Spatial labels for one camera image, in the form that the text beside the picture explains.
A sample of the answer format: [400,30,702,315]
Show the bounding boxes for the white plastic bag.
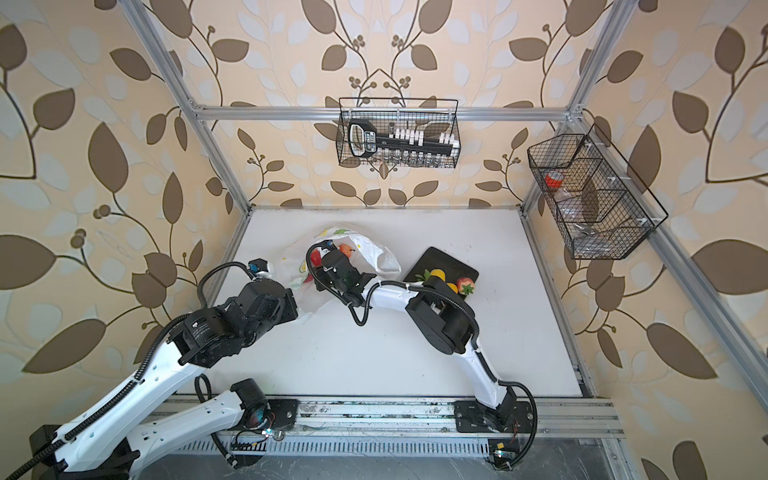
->
[274,225,402,314]

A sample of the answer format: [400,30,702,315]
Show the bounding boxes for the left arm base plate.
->
[233,398,299,431]

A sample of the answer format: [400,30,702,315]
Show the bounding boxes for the yellow fake lemon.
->
[429,269,446,282]

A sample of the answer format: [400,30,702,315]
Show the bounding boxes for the wire basket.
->
[335,95,462,169]
[527,125,668,260]

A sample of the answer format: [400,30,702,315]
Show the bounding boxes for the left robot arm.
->
[10,278,298,479]

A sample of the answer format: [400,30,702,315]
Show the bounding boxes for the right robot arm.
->
[305,240,539,433]

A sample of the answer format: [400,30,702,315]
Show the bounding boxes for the back wire basket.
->
[335,95,462,169]

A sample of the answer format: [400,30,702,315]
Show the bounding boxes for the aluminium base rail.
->
[128,394,625,458]

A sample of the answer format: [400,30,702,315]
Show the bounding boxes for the orange fake fruit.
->
[338,243,354,258]

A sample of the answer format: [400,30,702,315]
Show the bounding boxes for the red fake strawberry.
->
[455,277,475,297]
[310,249,322,268]

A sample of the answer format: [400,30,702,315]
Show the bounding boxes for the black square tray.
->
[404,247,479,295]

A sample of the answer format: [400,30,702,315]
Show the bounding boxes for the right wire basket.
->
[527,125,668,260]

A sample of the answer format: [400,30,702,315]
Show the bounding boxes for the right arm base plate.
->
[453,400,538,434]

